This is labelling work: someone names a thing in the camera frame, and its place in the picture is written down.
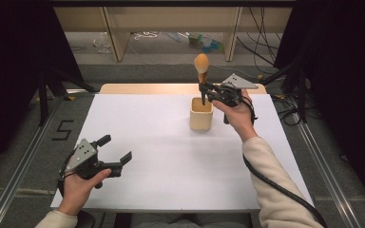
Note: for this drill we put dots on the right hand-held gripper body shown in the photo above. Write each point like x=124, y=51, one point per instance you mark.
x=229, y=93

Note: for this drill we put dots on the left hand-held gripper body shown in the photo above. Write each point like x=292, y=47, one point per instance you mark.
x=82, y=156

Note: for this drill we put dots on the wooden spoon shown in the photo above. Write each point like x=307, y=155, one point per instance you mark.
x=201, y=63

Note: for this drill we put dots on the cream square ceramic cup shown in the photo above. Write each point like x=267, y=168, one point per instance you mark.
x=201, y=122

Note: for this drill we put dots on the person's right hand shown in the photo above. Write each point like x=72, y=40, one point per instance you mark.
x=239, y=118

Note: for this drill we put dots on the person's left hand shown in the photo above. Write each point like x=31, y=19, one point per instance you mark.
x=76, y=190

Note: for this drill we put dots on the blue packet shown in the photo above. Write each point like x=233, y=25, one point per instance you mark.
x=211, y=47

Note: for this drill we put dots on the white table cover sheet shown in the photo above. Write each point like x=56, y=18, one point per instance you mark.
x=171, y=158

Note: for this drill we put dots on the green packet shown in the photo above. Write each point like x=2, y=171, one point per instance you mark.
x=195, y=38

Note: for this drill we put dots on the black tripod stand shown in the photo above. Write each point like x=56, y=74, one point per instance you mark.
x=299, y=95
x=42, y=101

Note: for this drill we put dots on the wooden shelf unit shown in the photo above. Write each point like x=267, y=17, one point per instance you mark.
x=171, y=19

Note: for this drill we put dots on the clear plastic bottle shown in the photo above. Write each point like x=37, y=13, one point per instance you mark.
x=103, y=42

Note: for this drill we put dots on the black curtain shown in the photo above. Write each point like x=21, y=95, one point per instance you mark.
x=12, y=63
x=339, y=79

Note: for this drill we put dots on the metal floor rail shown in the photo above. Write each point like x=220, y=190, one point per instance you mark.
x=22, y=171
x=326, y=171

